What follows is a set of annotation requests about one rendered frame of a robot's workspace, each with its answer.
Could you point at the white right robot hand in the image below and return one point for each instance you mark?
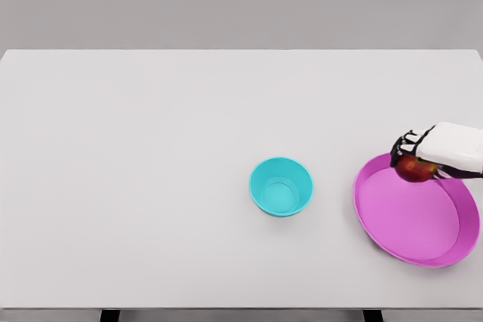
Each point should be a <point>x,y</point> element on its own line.
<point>449,145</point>

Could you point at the red apple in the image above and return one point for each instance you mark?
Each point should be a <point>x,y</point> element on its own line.
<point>414,168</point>

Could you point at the pink plate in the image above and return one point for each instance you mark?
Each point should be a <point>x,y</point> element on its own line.
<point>409,212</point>

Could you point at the blue bowl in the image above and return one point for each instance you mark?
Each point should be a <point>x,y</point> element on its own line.
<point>281,188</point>

